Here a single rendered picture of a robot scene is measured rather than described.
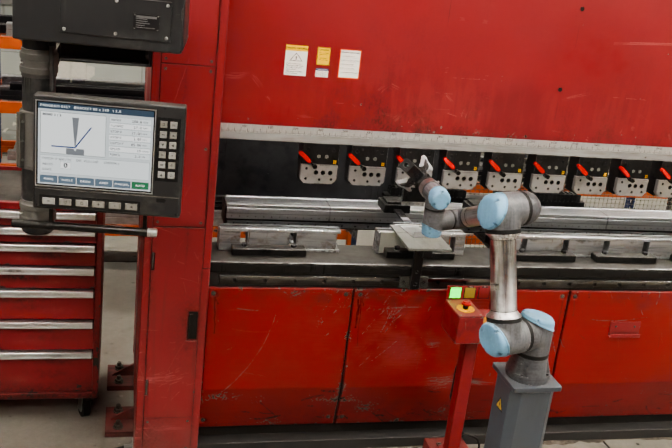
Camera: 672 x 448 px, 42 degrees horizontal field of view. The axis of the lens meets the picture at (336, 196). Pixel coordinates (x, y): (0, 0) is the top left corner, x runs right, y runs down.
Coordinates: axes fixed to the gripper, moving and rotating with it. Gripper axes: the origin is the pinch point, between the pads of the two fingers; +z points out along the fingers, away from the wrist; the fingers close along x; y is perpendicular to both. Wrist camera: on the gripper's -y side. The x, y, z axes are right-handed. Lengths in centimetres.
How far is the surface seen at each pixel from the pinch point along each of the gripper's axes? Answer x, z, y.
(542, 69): 66, 12, 16
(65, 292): -134, 26, -56
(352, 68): 11.5, 11.9, -41.3
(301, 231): -49, 13, -7
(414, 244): -19.7, -7.8, 21.9
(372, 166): -10.0, 11.8, -6.3
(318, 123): -12.9, 12.0, -35.3
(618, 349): 10, 1, 138
